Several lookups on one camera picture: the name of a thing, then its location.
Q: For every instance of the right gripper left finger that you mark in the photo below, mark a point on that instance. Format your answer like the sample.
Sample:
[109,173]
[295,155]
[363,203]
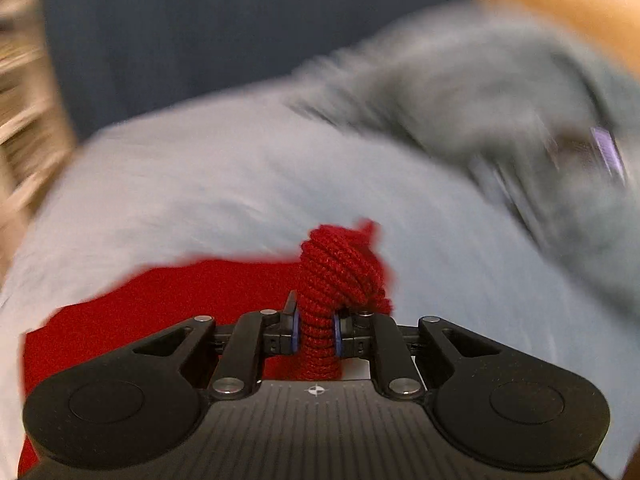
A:
[289,326]

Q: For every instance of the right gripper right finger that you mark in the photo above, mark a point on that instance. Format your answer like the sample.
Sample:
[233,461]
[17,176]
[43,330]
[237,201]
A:
[344,334]

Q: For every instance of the red knit sweater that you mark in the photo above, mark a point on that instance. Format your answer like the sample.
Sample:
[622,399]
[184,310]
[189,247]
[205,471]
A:
[337,267]

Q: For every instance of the light blue fleece bed sheet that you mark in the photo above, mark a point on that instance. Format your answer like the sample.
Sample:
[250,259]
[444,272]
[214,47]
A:
[239,175]

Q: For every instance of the grey-blue crumpled duvet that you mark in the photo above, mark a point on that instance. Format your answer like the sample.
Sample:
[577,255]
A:
[544,124]

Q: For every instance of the dark blue curtain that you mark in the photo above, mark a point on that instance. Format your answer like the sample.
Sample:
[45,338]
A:
[116,59]

